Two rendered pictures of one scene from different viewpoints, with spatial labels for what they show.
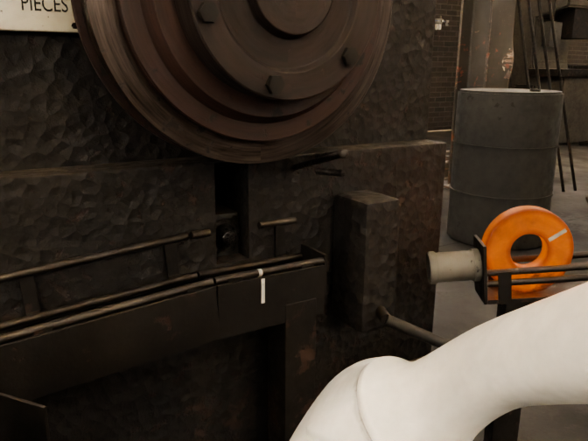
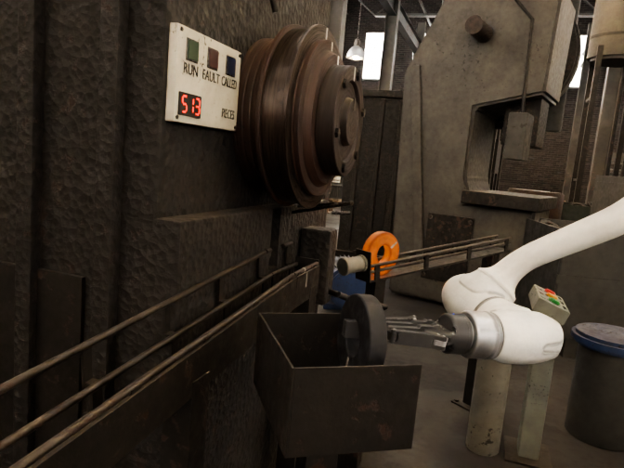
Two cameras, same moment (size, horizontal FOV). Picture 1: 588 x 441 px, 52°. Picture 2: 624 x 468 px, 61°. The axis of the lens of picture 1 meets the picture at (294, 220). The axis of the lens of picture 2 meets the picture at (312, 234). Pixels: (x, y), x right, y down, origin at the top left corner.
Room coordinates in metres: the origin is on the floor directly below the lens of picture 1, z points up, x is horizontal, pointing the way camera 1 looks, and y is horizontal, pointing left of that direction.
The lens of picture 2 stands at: (-0.23, 0.97, 1.01)
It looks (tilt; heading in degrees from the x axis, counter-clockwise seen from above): 8 degrees down; 320
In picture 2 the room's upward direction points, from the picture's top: 5 degrees clockwise
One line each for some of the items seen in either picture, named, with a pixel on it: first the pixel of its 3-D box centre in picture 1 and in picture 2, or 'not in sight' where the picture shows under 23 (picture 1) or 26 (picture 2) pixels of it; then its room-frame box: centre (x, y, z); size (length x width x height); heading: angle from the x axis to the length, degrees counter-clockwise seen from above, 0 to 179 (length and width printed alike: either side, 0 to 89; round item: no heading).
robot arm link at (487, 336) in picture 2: not in sight; (474, 334); (0.31, 0.09, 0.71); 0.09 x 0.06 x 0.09; 157
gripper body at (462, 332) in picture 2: not in sight; (440, 332); (0.34, 0.16, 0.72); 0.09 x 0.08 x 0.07; 67
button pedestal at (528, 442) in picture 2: not in sight; (539, 375); (0.63, -0.90, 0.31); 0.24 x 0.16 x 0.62; 122
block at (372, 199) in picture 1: (363, 259); (315, 265); (1.03, -0.13, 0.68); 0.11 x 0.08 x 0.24; 32
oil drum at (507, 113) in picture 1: (502, 164); not in sight; (3.55, -1.23, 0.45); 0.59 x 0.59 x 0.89
